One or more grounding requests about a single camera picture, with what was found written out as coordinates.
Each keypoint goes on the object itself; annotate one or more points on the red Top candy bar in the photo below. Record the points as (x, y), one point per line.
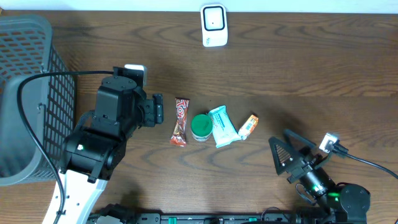
(178, 136)

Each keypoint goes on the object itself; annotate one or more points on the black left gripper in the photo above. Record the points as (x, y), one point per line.
(149, 110)

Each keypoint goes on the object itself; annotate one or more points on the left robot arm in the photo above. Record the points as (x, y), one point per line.
(98, 143)

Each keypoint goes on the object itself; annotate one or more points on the teal wet wipes pack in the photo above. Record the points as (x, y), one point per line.
(223, 131)

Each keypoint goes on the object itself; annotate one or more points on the green lid plastic jar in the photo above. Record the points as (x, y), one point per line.
(201, 127)

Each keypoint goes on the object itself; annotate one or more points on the orange tissue pack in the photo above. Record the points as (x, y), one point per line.
(248, 127)

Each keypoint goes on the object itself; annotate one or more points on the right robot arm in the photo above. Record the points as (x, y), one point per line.
(330, 202)

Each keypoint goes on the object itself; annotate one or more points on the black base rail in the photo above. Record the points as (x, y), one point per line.
(116, 213)

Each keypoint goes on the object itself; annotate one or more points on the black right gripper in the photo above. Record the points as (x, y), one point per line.
(299, 165)

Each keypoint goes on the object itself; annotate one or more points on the grey plastic mesh basket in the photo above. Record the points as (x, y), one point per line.
(49, 102)

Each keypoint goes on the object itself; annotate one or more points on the white barcode scanner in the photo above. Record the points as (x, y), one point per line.
(214, 25)

